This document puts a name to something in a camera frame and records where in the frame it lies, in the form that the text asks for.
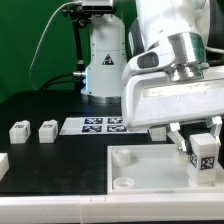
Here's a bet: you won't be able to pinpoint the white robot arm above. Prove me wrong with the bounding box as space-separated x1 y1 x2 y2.
81 0 224 153

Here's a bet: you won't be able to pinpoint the white front obstacle bar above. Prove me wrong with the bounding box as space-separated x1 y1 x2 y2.
0 193 224 224

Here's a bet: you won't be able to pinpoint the white obstacle bar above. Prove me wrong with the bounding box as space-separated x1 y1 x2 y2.
0 153 9 181
0 193 224 224

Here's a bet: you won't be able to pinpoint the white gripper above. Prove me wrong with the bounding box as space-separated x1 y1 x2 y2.
121 66 224 154

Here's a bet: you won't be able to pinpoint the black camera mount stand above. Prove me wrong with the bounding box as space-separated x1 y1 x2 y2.
62 5 91 90

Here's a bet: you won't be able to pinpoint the black cables at base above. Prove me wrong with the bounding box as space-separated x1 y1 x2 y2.
40 73 84 92

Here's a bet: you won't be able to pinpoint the white square tabletop part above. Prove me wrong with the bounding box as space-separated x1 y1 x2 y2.
107 144 224 194

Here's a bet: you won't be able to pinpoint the grey camera on stand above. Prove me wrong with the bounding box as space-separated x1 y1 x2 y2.
81 0 114 11

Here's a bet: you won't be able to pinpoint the white left obstacle bar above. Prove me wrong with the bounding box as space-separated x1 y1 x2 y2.
0 153 9 181

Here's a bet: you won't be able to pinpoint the white sheet with AprilTags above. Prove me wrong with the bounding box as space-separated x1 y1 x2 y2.
58 116 149 136

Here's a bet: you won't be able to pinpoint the grey curved cable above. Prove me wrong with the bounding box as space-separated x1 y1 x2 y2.
28 0 83 91

